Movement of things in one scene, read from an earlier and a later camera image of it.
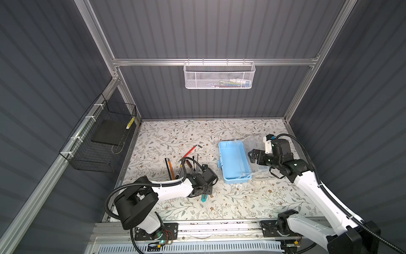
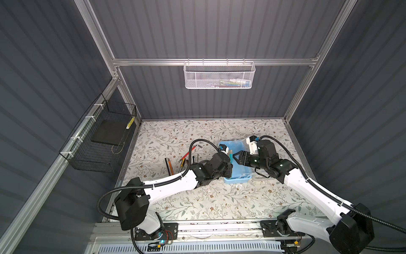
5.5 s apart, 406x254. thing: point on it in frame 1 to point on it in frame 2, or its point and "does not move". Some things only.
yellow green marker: [130, 123] does not move
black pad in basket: [111, 132] does not move
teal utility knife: [204, 197] to [231, 156]
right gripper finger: [257, 155] to [243, 157]
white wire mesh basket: [219, 75] does not move
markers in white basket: [234, 83] does not move
